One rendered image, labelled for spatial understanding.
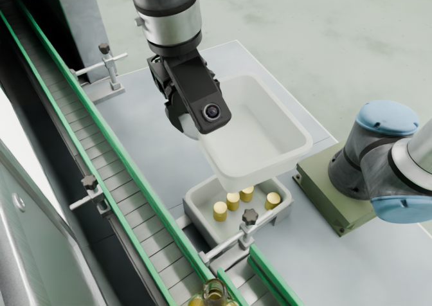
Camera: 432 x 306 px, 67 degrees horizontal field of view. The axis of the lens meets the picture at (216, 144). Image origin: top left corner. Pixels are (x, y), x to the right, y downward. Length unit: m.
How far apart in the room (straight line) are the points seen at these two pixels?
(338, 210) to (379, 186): 0.20
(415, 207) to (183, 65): 0.47
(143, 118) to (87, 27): 0.34
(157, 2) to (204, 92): 0.12
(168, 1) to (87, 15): 0.82
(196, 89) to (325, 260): 0.59
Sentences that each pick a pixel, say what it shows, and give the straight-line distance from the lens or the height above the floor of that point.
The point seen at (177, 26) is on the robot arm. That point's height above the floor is 1.34.
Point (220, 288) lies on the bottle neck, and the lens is 0.43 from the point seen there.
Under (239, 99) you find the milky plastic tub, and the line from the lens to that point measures 0.70.
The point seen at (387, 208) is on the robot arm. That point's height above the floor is 1.01.
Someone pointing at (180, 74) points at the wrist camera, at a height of 1.27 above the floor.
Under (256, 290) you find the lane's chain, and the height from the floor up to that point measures 0.88.
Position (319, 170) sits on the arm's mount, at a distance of 0.91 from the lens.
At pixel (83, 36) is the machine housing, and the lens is 1.21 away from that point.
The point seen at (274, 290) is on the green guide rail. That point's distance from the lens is 0.66.
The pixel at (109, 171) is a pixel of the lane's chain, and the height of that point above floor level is 0.88.
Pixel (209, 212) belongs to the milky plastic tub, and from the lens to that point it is 0.87.
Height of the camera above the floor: 1.54
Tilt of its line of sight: 51 degrees down
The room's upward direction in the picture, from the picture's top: straight up
